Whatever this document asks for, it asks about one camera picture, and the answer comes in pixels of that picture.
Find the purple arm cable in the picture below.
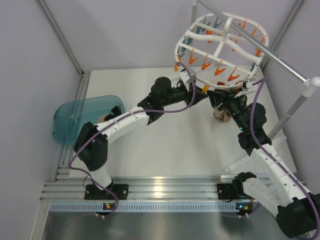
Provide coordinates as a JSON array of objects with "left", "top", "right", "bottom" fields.
[
  {"left": 249, "top": 76, "right": 320, "bottom": 235},
  {"left": 67, "top": 61, "right": 197, "bottom": 213}
]

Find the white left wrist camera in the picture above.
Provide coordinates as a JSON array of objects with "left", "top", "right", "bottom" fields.
[{"left": 179, "top": 70, "right": 196, "bottom": 88}]

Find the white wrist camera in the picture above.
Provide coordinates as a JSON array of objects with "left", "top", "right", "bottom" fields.
[
  {"left": 179, "top": 70, "right": 196, "bottom": 88},
  {"left": 235, "top": 78, "right": 258, "bottom": 98}
]

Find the white round clip hanger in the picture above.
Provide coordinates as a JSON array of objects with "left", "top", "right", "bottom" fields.
[{"left": 174, "top": 13, "right": 270, "bottom": 91}]

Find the black sock in basket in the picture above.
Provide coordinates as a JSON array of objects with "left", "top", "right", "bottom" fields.
[{"left": 111, "top": 106, "right": 122, "bottom": 118}]

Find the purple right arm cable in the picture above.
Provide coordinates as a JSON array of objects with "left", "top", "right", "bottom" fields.
[{"left": 249, "top": 76, "right": 320, "bottom": 235}]

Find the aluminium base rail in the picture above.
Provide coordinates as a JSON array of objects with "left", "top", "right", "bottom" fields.
[{"left": 39, "top": 174, "right": 313, "bottom": 213}]

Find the metal drying rack stand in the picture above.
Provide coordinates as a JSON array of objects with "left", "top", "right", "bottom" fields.
[{"left": 157, "top": 0, "right": 320, "bottom": 173}]

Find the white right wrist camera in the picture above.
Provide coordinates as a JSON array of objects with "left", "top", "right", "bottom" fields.
[{"left": 235, "top": 78, "right": 258, "bottom": 98}]

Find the brown argyle sock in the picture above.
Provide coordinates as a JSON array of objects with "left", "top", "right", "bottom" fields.
[{"left": 213, "top": 95, "right": 247, "bottom": 123}]

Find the teal plastic basket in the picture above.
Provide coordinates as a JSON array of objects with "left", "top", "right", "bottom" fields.
[{"left": 52, "top": 95, "right": 125, "bottom": 145}]

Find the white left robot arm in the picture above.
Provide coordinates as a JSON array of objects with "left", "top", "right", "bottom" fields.
[{"left": 73, "top": 77, "right": 208, "bottom": 199}]

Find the orange clip middle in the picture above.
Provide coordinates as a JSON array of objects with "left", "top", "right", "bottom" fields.
[{"left": 202, "top": 85, "right": 210, "bottom": 93}]

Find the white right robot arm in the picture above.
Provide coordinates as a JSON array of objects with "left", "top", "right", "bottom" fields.
[{"left": 207, "top": 89, "right": 320, "bottom": 238}]

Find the beige red patterned sock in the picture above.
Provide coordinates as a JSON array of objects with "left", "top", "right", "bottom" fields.
[{"left": 96, "top": 113, "right": 113, "bottom": 124}]

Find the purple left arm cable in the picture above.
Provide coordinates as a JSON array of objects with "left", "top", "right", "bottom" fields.
[{"left": 67, "top": 61, "right": 197, "bottom": 213}]

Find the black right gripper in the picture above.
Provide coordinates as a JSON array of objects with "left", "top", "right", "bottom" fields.
[{"left": 207, "top": 87, "right": 248, "bottom": 132}]

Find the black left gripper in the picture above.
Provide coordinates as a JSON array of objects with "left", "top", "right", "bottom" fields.
[{"left": 161, "top": 82, "right": 208, "bottom": 108}]

